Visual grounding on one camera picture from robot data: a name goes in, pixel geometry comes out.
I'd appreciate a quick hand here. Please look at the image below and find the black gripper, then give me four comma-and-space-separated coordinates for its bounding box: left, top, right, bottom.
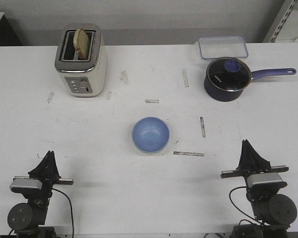
13, 150, 74, 193
220, 139, 289, 179

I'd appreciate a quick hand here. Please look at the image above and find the green bowl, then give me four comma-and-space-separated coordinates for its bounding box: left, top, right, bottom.
134, 143, 167, 155

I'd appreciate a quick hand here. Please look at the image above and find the blue bowl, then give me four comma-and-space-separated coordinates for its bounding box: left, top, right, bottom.
132, 117, 170, 153

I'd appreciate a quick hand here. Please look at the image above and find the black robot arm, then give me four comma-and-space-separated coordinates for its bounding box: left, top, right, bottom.
221, 140, 298, 238
7, 151, 74, 238

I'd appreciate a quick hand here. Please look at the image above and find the dark blue saucepan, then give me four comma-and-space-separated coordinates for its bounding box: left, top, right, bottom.
204, 68, 297, 102

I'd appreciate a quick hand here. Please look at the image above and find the glass pot lid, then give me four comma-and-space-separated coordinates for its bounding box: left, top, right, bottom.
206, 57, 251, 92

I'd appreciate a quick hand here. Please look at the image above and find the cream and chrome toaster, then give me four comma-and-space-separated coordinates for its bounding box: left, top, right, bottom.
55, 23, 107, 98

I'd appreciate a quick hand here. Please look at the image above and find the clear plastic food container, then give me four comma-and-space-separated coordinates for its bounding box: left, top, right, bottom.
196, 36, 248, 60

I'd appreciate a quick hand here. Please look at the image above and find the toasted bread slice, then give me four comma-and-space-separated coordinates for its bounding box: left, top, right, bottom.
73, 28, 90, 60

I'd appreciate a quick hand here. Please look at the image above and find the black box at left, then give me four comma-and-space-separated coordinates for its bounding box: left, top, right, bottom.
0, 12, 23, 47

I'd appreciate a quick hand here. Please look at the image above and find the white metal shelf rack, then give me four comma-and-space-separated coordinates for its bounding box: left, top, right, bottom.
263, 0, 298, 43

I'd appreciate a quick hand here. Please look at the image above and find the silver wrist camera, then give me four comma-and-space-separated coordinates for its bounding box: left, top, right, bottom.
9, 178, 42, 194
246, 173, 288, 190

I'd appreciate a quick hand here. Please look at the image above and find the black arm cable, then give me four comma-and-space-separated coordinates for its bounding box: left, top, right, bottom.
229, 186, 266, 226
51, 188, 75, 236

